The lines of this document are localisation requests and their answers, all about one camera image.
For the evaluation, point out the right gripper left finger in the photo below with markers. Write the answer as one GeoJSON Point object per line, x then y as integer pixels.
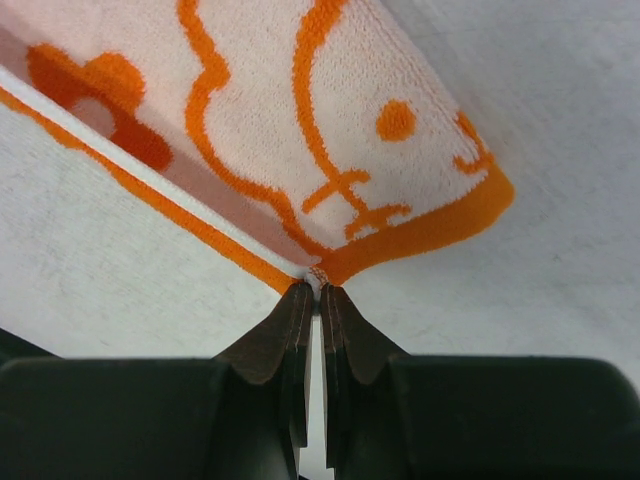
{"type": "Point", "coordinates": [262, 419]}

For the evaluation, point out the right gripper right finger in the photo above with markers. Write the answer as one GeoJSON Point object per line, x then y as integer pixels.
{"type": "Point", "coordinates": [362, 423]}

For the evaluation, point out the orange flower pattern towel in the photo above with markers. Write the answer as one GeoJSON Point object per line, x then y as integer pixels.
{"type": "Point", "coordinates": [294, 137]}

